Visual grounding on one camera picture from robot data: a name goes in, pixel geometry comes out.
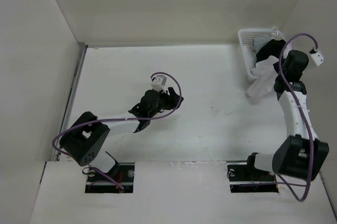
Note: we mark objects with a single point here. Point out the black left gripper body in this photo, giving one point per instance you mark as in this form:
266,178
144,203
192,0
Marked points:
164,102

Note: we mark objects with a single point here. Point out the white tank top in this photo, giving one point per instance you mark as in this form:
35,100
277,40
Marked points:
265,77

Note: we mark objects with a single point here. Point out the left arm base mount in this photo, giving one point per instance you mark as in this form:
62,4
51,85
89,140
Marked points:
119,180

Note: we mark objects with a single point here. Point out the white basket tag loop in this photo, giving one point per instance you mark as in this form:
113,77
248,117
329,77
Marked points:
274,32

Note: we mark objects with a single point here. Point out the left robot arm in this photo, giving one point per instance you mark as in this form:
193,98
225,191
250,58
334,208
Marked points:
84,144

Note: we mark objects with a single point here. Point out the grey white garment in basket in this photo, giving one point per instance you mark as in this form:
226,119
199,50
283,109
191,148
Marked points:
259,42

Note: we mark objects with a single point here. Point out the black tank top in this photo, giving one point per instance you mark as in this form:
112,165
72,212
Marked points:
272,48

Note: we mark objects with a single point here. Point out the white plastic laundry basket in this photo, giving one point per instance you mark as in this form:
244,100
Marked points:
246,36

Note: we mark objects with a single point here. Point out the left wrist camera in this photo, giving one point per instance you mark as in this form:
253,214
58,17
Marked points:
158,83

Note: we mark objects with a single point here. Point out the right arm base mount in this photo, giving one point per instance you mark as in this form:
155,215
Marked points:
243,180

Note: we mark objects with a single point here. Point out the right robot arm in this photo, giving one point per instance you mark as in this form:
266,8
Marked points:
302,154

